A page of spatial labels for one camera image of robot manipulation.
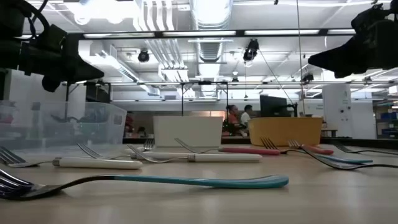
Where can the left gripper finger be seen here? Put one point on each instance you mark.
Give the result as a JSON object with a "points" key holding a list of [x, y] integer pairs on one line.
{"points": [[85, 73]]}

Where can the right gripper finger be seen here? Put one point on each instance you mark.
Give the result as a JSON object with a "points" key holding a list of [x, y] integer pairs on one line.
{"points": [[335, 59]]}

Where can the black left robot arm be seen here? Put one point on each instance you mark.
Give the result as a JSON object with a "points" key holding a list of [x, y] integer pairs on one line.
{"points": [[9, 31]]}

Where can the white cabinet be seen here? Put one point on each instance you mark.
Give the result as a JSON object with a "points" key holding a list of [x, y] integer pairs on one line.
{"points": [[337, 109]]}

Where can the clear plastic bin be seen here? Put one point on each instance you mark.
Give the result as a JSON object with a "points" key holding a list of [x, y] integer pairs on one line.
{"points": [[93, 124]]}

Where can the round black ceiling spotlight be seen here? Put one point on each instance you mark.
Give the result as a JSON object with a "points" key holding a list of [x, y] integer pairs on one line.
{"points": [[143, 56]]}

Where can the red storage boxes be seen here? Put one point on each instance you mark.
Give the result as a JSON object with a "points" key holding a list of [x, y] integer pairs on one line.
{"points": [[129, 121]]}

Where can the shelf with blue bins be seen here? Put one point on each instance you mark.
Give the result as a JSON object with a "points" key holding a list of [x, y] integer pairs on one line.
{"points": [[388, 116]]}

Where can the black computer monitor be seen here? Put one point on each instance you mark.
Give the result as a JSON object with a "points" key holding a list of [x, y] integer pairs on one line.
{"points": [[273, 105]]}

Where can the orange plastic bin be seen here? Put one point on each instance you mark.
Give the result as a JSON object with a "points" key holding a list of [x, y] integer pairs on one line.
{"points": [[286, 130]]}

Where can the black bar with light strips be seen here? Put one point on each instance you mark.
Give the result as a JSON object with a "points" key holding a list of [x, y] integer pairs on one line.
{"points": [[239, 32]]}

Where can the person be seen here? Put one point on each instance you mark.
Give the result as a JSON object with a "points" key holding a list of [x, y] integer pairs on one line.
{"points": [[232, 118], [247, 116]]}

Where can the white plastic bin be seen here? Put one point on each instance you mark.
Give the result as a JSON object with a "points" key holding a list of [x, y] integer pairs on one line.
{"points": [[186, 130]]}

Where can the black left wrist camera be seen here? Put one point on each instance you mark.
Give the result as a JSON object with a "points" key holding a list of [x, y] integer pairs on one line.
{"points": [[54, 35]]}

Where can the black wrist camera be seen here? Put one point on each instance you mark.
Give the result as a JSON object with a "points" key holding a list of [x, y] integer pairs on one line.
{"points": [[371, 17], [54, 35]]}

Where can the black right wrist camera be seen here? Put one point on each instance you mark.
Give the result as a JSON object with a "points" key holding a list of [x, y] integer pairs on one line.
{"points": [[371, 17]]}

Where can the black overhead camera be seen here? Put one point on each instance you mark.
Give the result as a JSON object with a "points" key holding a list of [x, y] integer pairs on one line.
{"points": [[251, 49]]}

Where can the black workbench frame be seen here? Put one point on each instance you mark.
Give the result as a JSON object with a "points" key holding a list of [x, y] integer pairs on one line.
{"points": [[205, 82]]}

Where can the silver ventilation duct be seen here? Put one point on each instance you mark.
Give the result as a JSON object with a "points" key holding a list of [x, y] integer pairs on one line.
{"points": [[211, 49]]}

